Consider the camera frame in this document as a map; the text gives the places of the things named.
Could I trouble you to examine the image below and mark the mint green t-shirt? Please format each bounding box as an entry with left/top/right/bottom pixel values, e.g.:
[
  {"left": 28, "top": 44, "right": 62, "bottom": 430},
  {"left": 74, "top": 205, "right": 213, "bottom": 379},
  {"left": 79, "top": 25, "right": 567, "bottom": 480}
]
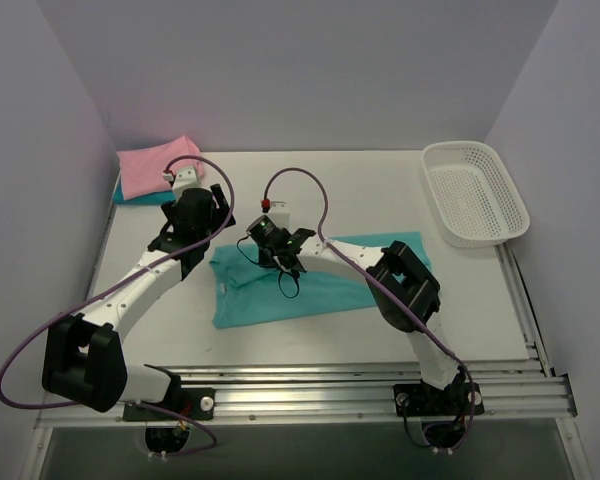
[{"left": 208, "top": 230, "right": 434, "bottom": 330}]

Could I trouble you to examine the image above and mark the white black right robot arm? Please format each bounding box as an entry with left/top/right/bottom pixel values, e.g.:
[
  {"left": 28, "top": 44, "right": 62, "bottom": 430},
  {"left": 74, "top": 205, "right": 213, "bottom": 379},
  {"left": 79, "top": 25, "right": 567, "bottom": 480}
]
[{"left": 246, "top": 215, "right": 472, "bottom": 413}]

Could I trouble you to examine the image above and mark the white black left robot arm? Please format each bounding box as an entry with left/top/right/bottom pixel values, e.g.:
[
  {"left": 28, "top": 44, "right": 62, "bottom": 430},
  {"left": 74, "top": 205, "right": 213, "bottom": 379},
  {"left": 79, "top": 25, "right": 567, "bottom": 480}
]
[{"left": 42, "top": 184, "right": 235, "bottom": 419}]

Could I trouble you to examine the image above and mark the folded teal t-shirt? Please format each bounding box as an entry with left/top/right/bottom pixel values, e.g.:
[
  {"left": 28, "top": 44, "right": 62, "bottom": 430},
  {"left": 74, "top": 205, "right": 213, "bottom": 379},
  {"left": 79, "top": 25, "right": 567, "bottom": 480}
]
[{"left": 112, "top": 184, "right": 175, "bottom": 206}]

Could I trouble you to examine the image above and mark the folded pink t-shirt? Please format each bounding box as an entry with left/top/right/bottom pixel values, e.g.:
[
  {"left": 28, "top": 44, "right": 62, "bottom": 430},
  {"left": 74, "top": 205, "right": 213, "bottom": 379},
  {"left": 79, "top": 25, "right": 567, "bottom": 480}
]
[{"left": 117, "top": 135, "right": 201, "bottom": 199}]

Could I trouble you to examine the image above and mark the white perforated plastic basket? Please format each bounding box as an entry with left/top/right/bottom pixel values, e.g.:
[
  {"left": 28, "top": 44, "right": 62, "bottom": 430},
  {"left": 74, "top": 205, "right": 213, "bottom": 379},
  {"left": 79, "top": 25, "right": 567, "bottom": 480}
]
[{"left": 420, "top": 141, "right": 530, "bottom": 248}]

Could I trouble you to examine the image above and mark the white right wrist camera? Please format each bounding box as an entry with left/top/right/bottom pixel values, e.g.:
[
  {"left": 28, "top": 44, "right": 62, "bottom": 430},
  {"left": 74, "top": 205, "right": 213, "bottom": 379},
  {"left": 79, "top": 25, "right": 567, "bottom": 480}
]
[{"left": 267, "top": 201, "right": 291, "bottom": 230}]

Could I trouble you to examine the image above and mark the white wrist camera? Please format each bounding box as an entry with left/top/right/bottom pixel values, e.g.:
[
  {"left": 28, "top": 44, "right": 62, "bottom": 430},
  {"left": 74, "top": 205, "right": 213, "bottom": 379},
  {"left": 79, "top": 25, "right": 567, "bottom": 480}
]
[
  {"left": 172, "top": 167, "right": 200, "bottom": 199},
  {"left": 267, "top": 201, "right": 291, "bottom": 230}
]

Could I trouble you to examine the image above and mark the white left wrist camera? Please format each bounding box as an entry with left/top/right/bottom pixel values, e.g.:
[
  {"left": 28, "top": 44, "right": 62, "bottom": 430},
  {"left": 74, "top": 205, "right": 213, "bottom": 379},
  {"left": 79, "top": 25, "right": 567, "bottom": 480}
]
[{"left": 172, "top": 167, "right": 200, "bottom": 199}]

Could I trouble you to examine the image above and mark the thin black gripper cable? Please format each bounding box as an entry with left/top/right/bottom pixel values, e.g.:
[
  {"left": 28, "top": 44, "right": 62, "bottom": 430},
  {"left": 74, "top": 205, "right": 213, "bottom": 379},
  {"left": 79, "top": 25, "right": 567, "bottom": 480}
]
[{"left": 236, "top": 236, "right": 304, "bottom": 301}]

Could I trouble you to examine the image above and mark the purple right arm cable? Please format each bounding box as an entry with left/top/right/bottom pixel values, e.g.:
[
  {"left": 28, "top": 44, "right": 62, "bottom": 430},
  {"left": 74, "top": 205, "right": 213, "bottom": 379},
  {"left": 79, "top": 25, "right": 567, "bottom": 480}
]
[{"left": 262, "top": 167, "right": 477, "bottom": 449}]

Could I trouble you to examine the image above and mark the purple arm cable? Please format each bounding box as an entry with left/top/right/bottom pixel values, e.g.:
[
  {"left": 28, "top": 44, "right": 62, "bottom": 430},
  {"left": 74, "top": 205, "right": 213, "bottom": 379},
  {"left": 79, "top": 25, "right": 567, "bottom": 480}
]
[
  {"left": 262, "top": 167, "right": 477, "bottom": 449},
  {"left": 0, "top": 155, "right": 237, "bottom": 455}
]

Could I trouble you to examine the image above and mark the aluminium mounting rail frame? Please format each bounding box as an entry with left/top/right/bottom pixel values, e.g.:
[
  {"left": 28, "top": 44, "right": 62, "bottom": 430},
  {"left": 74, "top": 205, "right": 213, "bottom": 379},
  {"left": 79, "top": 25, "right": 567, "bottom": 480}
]
[{"left": 34, "top": 244, "right": 579, "bottom": 431}]

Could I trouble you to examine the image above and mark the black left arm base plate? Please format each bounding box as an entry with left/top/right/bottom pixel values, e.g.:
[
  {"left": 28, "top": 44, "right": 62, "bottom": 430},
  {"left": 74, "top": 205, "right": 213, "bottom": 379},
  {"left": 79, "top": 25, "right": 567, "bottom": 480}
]
[{"left": 122, "top": 387, "right": 216, "bottom": 422}]

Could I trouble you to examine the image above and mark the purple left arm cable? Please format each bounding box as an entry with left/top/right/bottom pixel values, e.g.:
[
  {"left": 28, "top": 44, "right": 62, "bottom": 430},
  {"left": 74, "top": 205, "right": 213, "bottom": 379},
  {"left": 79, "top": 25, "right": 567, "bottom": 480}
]
[{"left": 0, "top": 155, "right": 237, "bottom": 455}]

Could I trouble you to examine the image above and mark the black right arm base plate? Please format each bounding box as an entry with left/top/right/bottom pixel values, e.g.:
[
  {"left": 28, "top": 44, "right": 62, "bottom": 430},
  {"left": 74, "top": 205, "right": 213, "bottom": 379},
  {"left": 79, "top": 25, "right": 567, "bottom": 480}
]
[{"left": 393, "top": 383, "right": 485, "bottom": 417}]

